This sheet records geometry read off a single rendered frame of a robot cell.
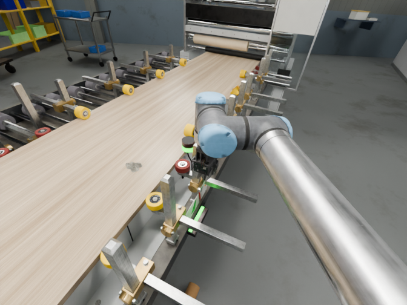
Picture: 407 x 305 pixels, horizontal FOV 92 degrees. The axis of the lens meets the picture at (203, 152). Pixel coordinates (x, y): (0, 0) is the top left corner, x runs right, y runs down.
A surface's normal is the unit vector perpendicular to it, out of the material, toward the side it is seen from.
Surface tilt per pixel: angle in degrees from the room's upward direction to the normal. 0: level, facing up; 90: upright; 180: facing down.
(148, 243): 0
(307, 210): 58
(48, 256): 0
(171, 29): 90
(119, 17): 90
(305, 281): 0
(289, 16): 90
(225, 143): 90
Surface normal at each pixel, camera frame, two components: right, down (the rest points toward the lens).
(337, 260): -0.87, -0.34
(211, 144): 0.01, 0.64
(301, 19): -0.40, 0.57
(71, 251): 0.06, -0.77
